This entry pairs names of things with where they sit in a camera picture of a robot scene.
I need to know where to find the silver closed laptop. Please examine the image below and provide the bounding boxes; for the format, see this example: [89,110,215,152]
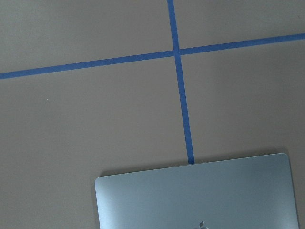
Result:
[95,153,299,229]

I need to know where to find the blue tape line lengthwise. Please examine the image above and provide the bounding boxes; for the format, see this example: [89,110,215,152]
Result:
[167,0,195,164]

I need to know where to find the blue tape line crosswise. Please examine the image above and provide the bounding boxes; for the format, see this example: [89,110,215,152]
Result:
[0,33,305,79]

